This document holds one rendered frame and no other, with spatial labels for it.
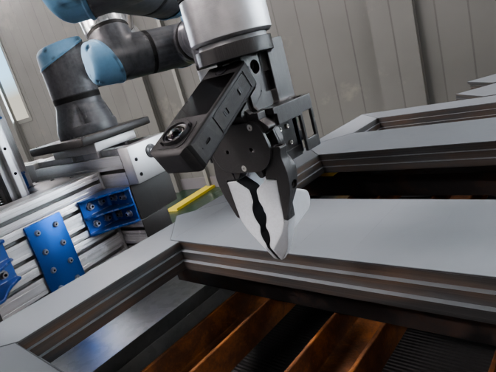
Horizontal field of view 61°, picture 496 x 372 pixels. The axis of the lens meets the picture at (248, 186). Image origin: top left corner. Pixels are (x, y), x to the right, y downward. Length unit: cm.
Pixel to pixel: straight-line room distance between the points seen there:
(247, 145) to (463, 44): 305
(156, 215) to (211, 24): 77
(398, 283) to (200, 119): 27
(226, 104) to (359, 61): 320
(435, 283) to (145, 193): 76
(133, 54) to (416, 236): 52
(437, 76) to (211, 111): 313
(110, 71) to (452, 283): 58
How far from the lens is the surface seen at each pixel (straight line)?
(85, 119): 113
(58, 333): 62
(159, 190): 110
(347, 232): 57
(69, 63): 114
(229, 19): 37
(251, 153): 38
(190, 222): 77
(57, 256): 103
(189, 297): 92
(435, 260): 48
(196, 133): 33
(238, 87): 37
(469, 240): 52
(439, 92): 344
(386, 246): 52
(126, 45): 76
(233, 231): 67
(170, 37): 79
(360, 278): 50
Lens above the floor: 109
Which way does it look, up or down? 15 degrees down
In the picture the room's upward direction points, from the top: 16 degrees counter-clockwise
